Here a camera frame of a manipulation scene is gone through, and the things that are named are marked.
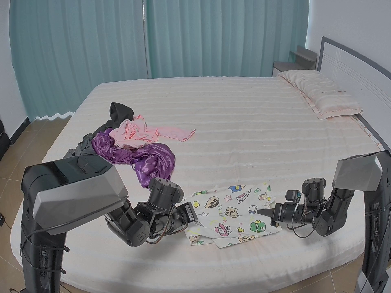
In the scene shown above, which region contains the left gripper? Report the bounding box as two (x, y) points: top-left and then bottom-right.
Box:
(176, 201), (198, 226)

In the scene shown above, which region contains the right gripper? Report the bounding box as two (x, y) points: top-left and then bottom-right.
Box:
(271, 202), (296, 228)

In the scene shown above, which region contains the white printed pyjama top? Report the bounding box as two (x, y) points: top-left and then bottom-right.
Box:
(183, 181), (281, 249)

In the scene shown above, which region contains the bed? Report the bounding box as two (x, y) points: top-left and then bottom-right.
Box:
(9, 37), (391, 289)

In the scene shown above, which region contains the purple garment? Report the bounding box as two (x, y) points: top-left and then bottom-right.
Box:
(92, 129), (176, 189)

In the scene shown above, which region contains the pink garment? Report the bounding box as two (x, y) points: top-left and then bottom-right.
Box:
(109, 114), (197, 149)

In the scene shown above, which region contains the pale pink pillow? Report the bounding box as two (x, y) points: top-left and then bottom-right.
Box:
(277, 70), (364, 121)

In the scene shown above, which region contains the dark grey garment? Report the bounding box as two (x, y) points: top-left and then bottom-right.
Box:
(63, 127), (106, 159)

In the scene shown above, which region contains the grey bedside table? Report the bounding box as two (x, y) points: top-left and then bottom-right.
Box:
(273, 45), (318, 77)

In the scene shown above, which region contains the blue-green curtain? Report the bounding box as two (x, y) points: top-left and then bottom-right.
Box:
(146, 0), (310, 79)
(9, 0), (150, 121)

